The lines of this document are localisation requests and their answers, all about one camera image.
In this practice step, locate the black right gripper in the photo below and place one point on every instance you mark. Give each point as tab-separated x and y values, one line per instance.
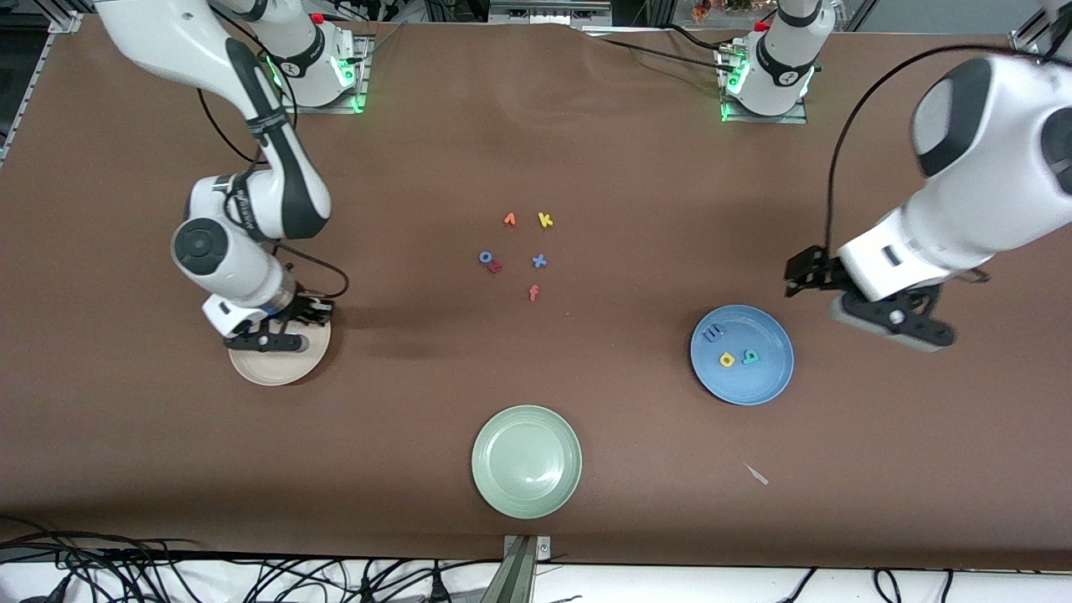
307	311

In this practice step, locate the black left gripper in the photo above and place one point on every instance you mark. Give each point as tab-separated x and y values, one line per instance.
811	269

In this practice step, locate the blue foam letter m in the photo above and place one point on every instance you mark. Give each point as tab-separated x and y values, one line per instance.
713	333

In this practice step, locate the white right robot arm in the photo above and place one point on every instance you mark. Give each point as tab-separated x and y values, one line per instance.
209	251

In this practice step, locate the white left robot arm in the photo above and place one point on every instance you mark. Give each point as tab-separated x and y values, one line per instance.
988	151

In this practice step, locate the beige brown plate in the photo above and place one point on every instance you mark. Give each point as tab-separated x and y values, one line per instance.
276	368

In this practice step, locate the blue plate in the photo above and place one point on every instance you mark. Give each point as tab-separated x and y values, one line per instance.
754	389

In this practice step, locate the small white paper scrap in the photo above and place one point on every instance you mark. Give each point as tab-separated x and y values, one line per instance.
757	474

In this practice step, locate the pale green plate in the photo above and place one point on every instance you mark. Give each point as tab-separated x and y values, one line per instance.
527	461

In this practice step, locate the brown table cover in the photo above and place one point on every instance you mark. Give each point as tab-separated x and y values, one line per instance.
536	151

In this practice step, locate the dried reddish flowers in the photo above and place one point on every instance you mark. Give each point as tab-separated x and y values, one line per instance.
702	10

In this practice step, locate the aluminium corner profile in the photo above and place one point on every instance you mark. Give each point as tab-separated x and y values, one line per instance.
33	75
1022	38

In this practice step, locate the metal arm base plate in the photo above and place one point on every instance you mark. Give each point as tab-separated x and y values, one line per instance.
796	118
335	108

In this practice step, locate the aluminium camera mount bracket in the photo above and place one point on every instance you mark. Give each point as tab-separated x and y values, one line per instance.
519	578

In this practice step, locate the aluminium frame bar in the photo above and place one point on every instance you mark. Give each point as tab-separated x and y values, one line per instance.
548	12

